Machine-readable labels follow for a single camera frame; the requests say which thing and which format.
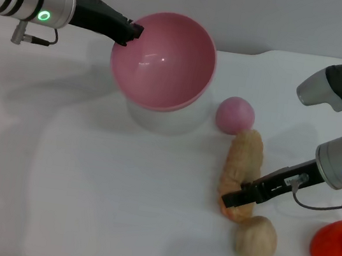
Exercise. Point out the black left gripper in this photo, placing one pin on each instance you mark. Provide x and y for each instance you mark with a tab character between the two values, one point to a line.
100	19

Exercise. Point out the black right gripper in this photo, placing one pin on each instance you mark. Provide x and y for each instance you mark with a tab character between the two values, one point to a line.
285	183

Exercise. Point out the ridged orange bread loaf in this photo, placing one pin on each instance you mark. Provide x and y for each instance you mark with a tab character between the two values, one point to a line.
242	164

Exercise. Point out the pink plastic bowl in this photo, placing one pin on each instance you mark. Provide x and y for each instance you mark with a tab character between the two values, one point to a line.
164	66

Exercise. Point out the beige round bun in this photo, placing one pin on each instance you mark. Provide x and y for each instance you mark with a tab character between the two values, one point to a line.
255	240

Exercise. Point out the pink round bun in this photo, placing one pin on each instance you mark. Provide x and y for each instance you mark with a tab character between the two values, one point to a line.
234	115

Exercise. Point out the right wrist camera housing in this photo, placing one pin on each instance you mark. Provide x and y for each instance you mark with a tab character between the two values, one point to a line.
335	85

